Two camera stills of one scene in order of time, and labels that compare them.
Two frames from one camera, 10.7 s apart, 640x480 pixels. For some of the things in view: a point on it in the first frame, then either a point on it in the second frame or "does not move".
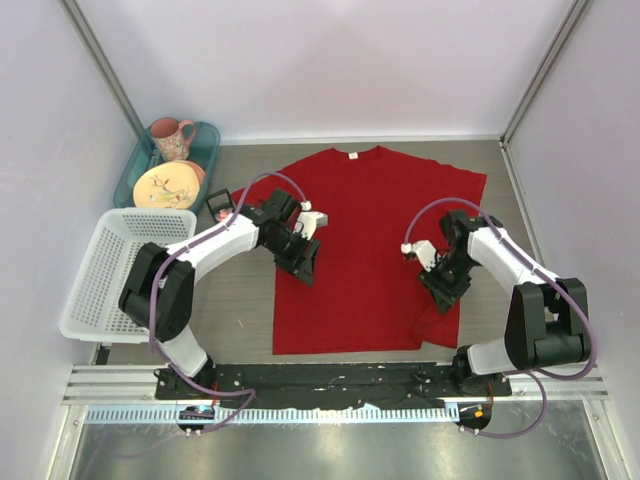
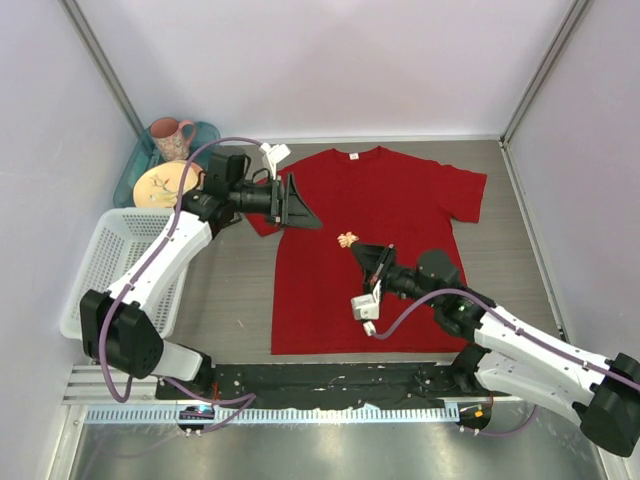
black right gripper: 445,295 → 373,259
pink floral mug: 173,137 does not move
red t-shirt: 365,293 does not move
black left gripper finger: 305,269 → 296,212
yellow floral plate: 166,185 does not move
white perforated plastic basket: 93,311 does not move
